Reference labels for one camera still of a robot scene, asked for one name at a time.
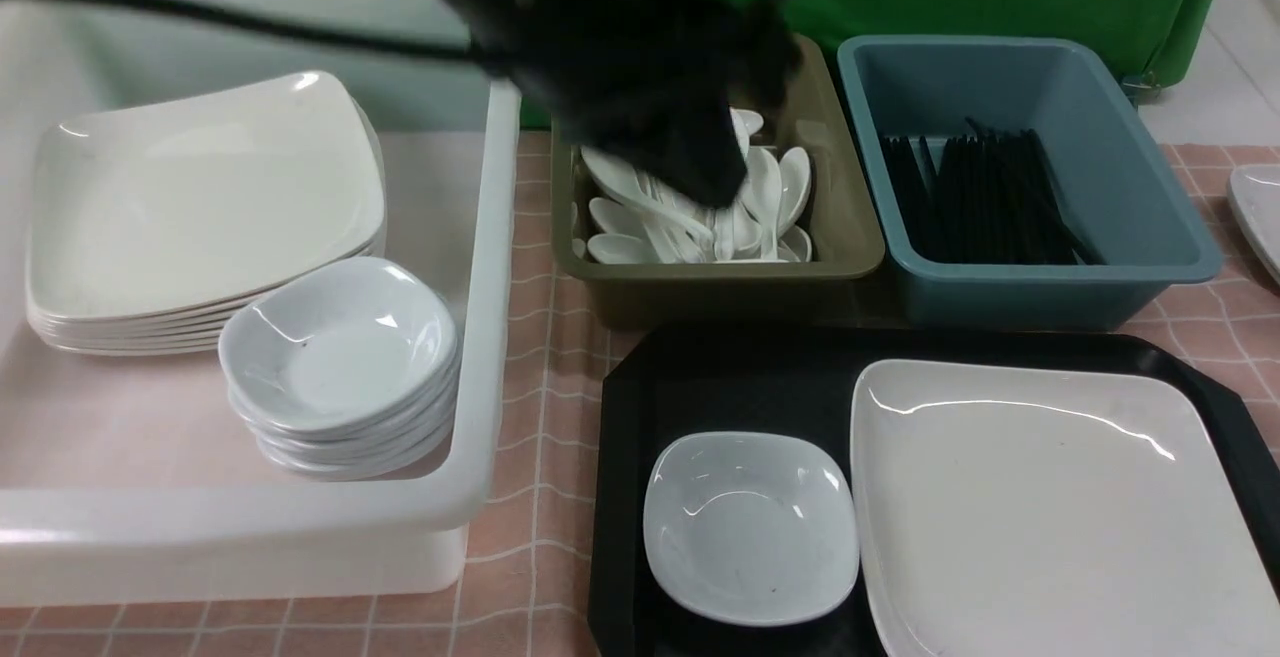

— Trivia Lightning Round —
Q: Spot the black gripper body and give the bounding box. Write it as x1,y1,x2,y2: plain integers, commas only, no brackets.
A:
474,0,799,209

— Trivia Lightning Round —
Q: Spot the black chopsticks pair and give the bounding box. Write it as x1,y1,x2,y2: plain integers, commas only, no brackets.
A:
964,117,1105,266

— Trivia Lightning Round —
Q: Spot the small white bowl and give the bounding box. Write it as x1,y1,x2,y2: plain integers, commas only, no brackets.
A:
643,432,860,628

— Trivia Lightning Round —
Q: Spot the white square rice plate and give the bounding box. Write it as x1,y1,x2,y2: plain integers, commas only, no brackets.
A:
850,359,1279,656

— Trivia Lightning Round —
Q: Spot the white ceramic soup spoon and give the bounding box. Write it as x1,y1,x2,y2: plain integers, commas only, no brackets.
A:
712,109,762,263

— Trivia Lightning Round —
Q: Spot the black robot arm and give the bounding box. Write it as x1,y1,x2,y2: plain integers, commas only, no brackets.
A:
444,0,800,209

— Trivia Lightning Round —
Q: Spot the white plate at right edge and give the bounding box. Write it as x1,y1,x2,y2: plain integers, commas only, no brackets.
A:
1228,164,1280,284

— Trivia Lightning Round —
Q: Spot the pile of white soup spoons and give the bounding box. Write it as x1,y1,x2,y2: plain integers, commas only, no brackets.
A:
570,108,813,265

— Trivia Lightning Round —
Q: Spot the olive green plastic bin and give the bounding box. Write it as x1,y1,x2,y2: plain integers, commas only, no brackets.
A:
550,35,886,330

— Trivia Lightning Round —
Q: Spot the pile of black chopsticks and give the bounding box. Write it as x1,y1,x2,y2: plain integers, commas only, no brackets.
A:
879,128,1041,265

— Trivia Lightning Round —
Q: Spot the stack of small white bowls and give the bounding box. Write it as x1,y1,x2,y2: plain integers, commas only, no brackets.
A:
218,257,462,482

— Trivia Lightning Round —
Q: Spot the blue plastic bin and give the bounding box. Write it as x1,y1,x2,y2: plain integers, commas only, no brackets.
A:
837,35,1222,332

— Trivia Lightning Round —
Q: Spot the stack of white square plates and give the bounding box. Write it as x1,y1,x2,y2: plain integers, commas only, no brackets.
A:
26,72,388,356

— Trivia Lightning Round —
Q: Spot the pink checkered tablecloth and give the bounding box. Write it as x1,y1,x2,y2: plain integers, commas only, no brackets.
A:
3,131,1277,656

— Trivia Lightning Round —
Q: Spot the large white plastic tub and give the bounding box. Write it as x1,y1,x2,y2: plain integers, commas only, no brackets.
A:
1,0,520,607

